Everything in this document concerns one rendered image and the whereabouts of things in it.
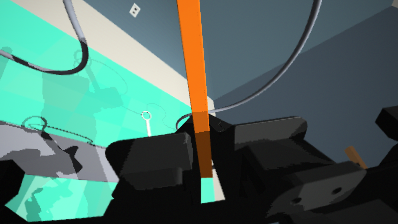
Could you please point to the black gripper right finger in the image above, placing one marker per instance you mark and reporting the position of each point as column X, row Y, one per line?
column 227, row 143

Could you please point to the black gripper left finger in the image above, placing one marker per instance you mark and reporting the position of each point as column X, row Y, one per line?
column 159, row 152

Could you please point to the white loop with orange handle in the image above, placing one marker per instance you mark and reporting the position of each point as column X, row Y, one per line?
column 192, row 44

